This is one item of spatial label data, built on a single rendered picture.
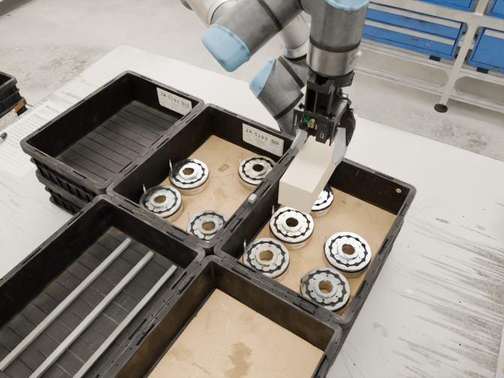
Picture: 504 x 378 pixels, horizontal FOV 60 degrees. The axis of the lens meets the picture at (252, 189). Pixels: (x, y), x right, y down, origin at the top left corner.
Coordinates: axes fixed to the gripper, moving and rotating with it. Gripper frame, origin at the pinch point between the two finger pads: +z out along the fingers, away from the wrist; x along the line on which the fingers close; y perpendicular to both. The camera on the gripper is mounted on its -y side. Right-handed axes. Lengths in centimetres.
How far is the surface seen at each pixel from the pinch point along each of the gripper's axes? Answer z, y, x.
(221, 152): 26.7, -14.5, -32.1
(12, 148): 39, 4, -100
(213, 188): 26.6, -1.9, -27.1
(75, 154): 27, 5, -67
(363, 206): 26.7, -14.3, 9.0
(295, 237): 23.7, 4.2, -1.3
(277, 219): 23.7, 1.5, -7.3
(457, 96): 98, -185, 24
